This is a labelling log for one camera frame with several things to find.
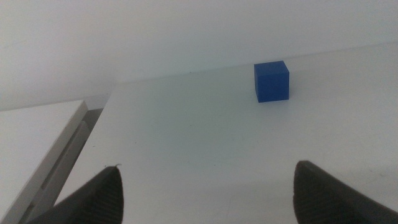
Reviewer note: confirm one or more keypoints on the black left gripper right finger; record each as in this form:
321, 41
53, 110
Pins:
323, 199

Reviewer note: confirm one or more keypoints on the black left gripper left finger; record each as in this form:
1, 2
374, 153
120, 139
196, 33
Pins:
99, 199

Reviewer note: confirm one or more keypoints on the blue cube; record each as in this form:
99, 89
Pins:
272, 84

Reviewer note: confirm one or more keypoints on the white side table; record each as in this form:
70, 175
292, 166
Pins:
25, 140

